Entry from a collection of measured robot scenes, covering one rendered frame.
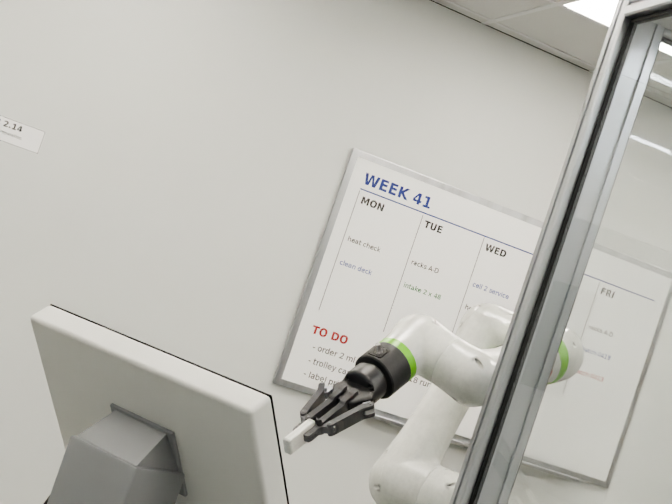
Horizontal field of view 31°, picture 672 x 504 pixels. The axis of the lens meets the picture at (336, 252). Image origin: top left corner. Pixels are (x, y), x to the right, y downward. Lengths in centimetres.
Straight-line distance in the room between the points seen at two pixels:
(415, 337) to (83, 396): 62
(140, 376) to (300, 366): 347
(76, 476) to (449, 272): 376
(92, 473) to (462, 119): 389
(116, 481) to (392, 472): 77
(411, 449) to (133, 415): 75
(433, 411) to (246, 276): 279
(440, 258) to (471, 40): 101
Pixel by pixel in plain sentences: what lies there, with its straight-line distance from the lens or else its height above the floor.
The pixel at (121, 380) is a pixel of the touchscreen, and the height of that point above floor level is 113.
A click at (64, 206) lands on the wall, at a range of 514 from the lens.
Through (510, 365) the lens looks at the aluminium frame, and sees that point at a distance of 197.
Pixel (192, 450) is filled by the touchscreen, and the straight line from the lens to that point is 195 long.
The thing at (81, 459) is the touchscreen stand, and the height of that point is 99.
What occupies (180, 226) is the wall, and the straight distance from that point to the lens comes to 522.
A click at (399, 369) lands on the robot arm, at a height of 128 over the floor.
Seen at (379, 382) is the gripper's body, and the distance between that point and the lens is 221.
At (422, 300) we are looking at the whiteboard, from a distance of 555.
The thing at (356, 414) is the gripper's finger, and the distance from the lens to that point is 215.
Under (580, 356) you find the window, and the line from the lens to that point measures 180.
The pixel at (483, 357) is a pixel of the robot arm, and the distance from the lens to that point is 226.
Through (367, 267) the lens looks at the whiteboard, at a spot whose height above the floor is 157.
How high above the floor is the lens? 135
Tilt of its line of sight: 3 degrees up
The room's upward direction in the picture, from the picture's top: 19 degrees clockwise
